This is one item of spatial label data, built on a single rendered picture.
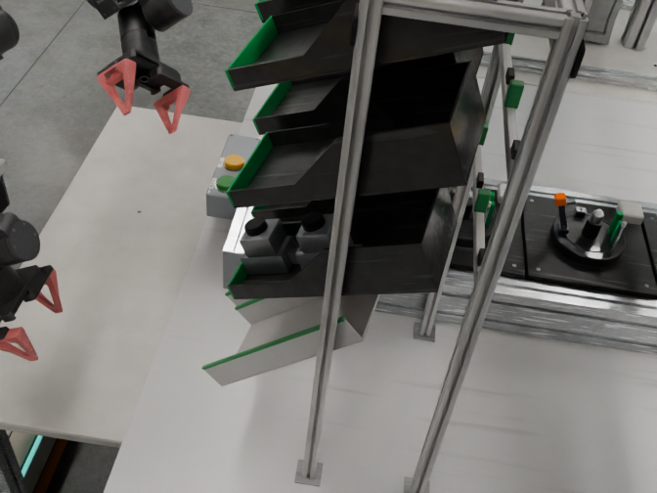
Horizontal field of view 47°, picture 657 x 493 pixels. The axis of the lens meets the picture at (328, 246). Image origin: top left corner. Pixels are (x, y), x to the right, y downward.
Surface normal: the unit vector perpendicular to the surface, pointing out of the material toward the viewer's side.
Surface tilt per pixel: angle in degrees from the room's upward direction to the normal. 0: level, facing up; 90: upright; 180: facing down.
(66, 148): 0
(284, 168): 25
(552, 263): 0
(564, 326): 90
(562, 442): 0
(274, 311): 90
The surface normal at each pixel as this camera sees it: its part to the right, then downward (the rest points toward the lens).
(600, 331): -0.13, 0.68
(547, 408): 0.08, -0.72
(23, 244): 0.92, -0.19
